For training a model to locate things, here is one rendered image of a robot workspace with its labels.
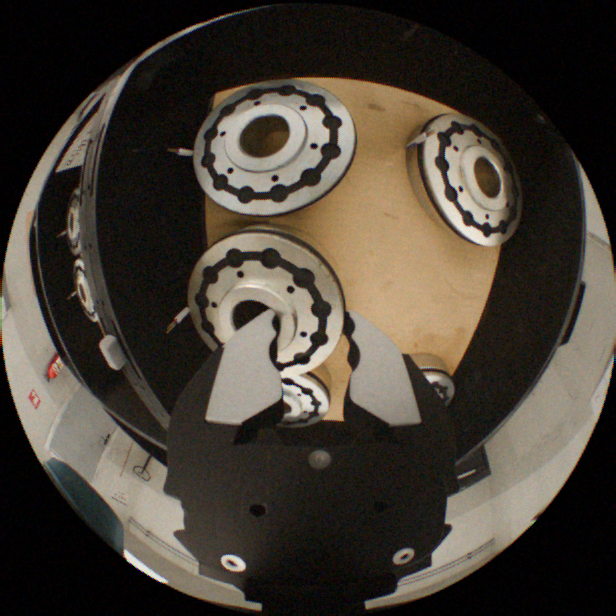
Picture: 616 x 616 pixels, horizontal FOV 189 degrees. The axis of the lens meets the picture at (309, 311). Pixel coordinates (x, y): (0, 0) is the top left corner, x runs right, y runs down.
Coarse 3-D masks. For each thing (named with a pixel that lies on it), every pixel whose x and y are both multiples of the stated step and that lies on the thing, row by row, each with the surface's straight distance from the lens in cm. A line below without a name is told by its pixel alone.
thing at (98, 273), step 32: (192, 32) 14; (96, 160) 13; (576, 160) 21; (96, 192) 12; (576, 192) 19; (96, 224) 12; (96, 256) 12; (576, 256) 18; (576, 288) 18; (128, 352) 14
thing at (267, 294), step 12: (240, 288) 12; (252, 288) 11; (264, 288) 11; (276, 288) 11; (228, 300) 12; (240, 300) 12; (264, 300) 11; (276, 300) 11; (288, 300) 12; (228, 312) 13; (276, 312) 12; (288, 312) 11; (228, 324) 13; (288, 324) 12; (228, 336) 14; (288, 336) 12
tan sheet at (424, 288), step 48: (336, 96) 18; (384, 96) 19; (384, 144) 16; (336, 192) 15; (384, 192) 16; (336, 240) 16; (384, 240) 16; (432, 240) 17; (384, 288) 17; (432, 288) 19; (480, 288) 22; (432, 336) 21; (336, 384) 23
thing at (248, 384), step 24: (264, 312) 12; (240, 336) 10; (264, 336) 10; (240, 360) 9; (264, 360) 9; (216, 384) 8; (240, 384) 8; (264, 384) 8; (216, 408) 8; (240, 408) 7; (264, 408) 7
